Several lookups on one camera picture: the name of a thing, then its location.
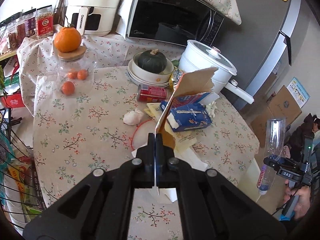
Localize yellow foil snack wrapper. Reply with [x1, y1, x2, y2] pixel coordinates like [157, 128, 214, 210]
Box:
[169, 67, 184, 90]

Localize cardboard box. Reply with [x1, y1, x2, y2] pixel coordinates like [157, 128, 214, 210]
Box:
[268, 86, 302, 126]
[251, 106, 274, 148]

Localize clear plastic bottle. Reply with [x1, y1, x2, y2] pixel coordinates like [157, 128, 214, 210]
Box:
[257, 118, 286, 196]

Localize cream paper packaging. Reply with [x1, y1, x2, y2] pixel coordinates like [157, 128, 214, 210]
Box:
[144, 102, 197, 153]

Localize white tissue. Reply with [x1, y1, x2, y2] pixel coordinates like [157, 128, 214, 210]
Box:
[206, 101, 217, 119]

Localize white plates stack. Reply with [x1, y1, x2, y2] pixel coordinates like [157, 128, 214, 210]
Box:
[127, 60, 174, 87]

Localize blue cookie box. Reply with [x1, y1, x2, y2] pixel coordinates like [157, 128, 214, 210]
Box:
[167, 103, 212, 132]

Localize black microwave oven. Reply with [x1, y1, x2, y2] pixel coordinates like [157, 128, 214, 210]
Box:
[126, 0, 224, 46]

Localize glass jar with wooden lid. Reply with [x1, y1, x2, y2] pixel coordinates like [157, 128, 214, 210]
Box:
[55, 46, 97, 97]

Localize dark green pumpkin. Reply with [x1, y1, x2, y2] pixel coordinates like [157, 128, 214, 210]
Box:
[137, 49, 167, 74]

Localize right hand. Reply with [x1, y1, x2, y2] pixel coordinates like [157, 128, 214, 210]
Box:
[283, 185, 311, 220]

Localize lower cardboard box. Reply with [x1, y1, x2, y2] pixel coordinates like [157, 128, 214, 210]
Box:
[251, 106, 274, 148]

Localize white air fryer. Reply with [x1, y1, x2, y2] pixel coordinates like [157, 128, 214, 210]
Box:
[65, 0, 120, 36]

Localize white tissue ball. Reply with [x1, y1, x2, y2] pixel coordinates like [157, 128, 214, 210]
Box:
[123, 108, 144, 126]

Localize large orange fruit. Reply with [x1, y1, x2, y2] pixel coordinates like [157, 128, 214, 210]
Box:
[54, 27, 82, 53]

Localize upper cardboard box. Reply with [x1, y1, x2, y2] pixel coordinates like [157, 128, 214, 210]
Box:
[268, 86, 302, 126]

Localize grey refrigerator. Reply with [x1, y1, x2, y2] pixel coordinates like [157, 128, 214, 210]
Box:
[214, 0, 301, 96]

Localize person in dark jacket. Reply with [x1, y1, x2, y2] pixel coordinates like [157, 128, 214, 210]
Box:
[289, 113, 319, 154]

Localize white ceramic bowl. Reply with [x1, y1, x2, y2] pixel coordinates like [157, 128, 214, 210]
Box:
[131, 51, 175, 84]

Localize white electric cooking pot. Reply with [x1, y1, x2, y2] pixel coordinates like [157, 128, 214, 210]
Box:
[178, 40, 254, 104]

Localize red label glass jar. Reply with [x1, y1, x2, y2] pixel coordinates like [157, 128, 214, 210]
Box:
[35, 5, 54, 39]

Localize red soda can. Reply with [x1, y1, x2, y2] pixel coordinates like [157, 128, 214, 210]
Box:
[137, 85, 167, 103]

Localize small orange tangerine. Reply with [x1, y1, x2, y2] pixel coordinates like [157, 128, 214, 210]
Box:
[61, 81, 75, 96]
[67, 70, 78, 80]
[76, 69, 88, 80]

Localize floral tablecloth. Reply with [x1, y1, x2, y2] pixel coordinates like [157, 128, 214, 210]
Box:
[16, 29, 261, 240]

